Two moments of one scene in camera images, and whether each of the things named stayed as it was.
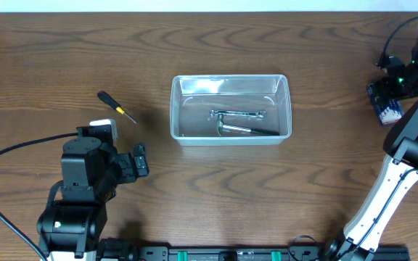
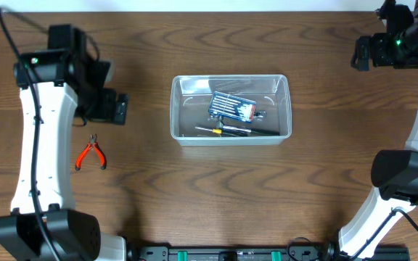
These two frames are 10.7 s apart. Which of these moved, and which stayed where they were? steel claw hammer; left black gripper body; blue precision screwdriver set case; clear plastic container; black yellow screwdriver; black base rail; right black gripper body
Moved: right black gripper body; black yellow screwdriver; left black gripper body; steel claw hammer; blue precision screwdriver set case
Stayed: black base rail; clear plastic container
